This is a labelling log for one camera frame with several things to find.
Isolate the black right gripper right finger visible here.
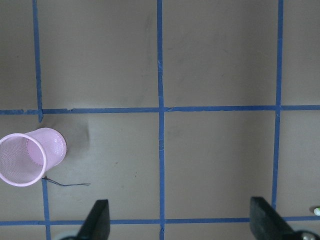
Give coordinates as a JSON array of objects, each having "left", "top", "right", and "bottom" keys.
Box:
[{"left": 249, "top": 197, "right": 301, "bottom": 240}]

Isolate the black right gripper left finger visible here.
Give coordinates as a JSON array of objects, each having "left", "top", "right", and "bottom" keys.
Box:
[{"left": 77, "top": 199, "right": 111, "bottom": 240}]

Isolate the pink mesh cup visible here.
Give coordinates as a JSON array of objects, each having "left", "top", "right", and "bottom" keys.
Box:
[{"left": 0, "top": 127, "right": 67, "bottom": 187}]

